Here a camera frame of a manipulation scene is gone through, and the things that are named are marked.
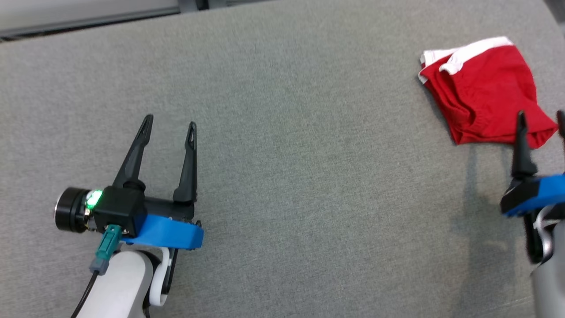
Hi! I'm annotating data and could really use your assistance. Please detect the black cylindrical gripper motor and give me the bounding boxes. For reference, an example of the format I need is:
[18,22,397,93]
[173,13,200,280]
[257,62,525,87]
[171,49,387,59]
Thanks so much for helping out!
[54,187,92,233]

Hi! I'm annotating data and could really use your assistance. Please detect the grey fabric surface cover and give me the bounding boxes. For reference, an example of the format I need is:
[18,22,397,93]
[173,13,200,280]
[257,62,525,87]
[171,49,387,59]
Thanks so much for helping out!
[0,0,565,318]

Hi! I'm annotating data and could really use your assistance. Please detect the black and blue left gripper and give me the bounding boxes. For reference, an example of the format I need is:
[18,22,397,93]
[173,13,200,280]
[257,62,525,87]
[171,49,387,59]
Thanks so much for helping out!
[113,114,204,251]

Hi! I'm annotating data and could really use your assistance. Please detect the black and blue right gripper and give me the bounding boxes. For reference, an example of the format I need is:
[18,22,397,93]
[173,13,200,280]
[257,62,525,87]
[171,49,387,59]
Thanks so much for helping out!
[500,109,565,218]

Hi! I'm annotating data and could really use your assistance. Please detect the teal plug black camera cable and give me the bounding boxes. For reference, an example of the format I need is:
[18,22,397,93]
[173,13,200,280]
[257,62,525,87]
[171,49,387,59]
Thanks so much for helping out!
[70,224,123,318]

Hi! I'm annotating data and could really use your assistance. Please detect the red shorts with white trim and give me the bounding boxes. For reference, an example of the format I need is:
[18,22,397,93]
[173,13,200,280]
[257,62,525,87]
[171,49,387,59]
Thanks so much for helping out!
[417,36,559,150]

